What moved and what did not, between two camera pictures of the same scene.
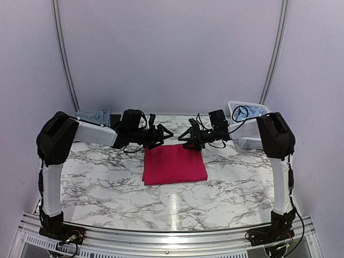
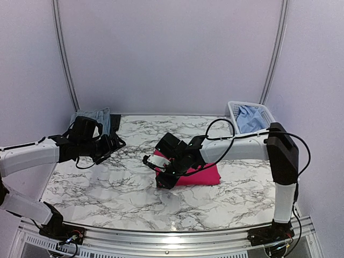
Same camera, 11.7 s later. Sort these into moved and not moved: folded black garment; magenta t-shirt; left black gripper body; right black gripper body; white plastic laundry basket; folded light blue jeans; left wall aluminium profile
Moved: left black gripper body; right black gripper body; magenta t-shirt
Not moved: folded light blue jeans; white plastic laundry basket; folded black garment; left wall aluminium profile
